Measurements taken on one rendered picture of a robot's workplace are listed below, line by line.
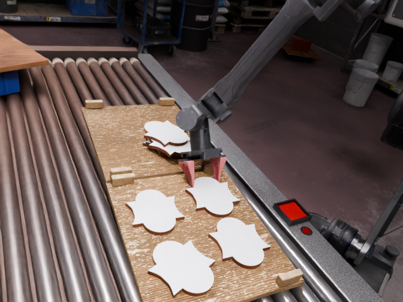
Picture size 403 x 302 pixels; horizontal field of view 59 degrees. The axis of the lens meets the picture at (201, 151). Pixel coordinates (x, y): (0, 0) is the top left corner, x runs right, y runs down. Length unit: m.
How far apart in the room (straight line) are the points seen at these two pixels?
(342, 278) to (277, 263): 0.16
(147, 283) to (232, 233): 0.24
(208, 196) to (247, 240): 0.16
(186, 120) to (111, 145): 0.30
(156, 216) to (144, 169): 0.20
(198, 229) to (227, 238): 0.07
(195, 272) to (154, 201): 0.23
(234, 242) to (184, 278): 0.16
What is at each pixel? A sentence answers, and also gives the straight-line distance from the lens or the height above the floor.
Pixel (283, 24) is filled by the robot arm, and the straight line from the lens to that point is 0.83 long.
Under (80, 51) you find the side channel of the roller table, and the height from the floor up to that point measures 0.94.
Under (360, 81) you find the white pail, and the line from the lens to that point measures 4.53.
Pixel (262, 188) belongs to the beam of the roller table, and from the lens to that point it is 1.09.
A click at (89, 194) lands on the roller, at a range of 0.98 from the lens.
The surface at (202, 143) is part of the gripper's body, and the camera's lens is 0.97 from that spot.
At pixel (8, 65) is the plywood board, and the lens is 1.37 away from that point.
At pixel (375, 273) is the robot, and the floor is 0.24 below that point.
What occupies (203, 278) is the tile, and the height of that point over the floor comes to 0.95.
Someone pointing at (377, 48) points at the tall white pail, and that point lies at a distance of 5.56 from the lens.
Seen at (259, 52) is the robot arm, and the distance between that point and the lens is 0.86.
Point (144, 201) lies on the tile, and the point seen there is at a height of 0.95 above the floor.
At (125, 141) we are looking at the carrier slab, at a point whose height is 0.94.
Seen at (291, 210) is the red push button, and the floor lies 0.93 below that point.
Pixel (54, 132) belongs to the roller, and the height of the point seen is 0.92.
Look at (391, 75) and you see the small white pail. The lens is 5.50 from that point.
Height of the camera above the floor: 1.56
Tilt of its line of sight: 33 degrees down
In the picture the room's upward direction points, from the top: 12 degrees clockwise
